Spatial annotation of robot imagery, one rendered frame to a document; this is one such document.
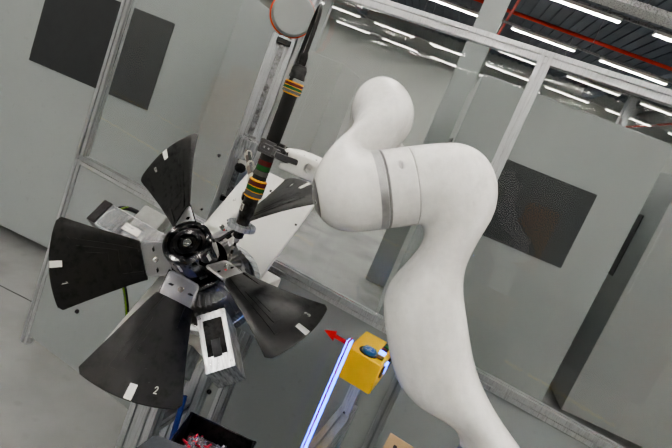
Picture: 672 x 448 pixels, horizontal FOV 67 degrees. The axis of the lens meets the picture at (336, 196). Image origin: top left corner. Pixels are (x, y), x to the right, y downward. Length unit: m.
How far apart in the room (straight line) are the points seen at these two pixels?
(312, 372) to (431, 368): 1.45
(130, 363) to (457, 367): 0.78
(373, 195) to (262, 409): 1.69
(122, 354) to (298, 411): 1.06
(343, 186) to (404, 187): 0.07
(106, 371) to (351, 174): 0.78
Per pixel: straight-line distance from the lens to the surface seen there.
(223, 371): 1.28
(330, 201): 0.59
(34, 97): 3.84
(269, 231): 1.55
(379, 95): 0.70
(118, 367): 1.21
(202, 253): 1.22
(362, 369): 1.41
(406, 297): 0.61
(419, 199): 0.60
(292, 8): 1.87
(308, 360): 2.03
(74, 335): 2.74
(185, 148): 1.45
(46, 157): 3.79
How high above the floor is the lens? 1.66
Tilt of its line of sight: 10 degrees down
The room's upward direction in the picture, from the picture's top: 22 degrees clockwise
